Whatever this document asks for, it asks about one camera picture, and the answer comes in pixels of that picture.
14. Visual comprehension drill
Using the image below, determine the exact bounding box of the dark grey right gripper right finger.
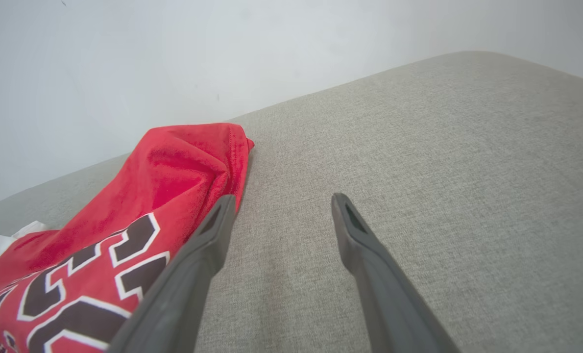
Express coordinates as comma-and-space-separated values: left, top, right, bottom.
331, 193, 462, 353

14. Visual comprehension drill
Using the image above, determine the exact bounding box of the red Bulls basketball jersey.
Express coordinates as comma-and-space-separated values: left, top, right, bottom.
0, 123, 255, 353

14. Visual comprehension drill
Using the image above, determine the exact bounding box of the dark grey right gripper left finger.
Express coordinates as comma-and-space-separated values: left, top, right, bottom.
106, 194, 237, 353

